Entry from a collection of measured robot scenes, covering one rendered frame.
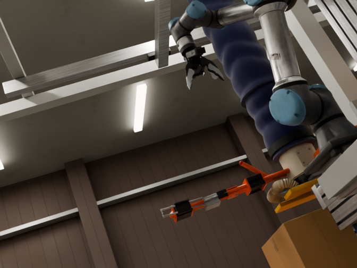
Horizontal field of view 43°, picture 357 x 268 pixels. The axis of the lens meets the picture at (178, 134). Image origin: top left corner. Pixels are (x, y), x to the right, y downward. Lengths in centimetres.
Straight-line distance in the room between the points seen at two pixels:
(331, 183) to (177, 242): 611
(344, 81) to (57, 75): 240
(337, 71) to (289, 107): 230
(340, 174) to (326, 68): 248
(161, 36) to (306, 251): 252
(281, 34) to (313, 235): 78
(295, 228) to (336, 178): 54
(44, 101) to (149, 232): 358
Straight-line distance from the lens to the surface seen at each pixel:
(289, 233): 184
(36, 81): 419
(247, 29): 241
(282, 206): 214
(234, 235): 759
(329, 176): 138
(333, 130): 156
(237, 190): 204
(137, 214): 747
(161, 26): 380
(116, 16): 511
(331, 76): 374
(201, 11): 190
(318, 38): 391
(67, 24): 499
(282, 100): 149
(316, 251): 185
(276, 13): 160
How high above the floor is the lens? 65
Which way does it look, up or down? 24 degrees up
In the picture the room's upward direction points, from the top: 24 degrees counter-clockwise
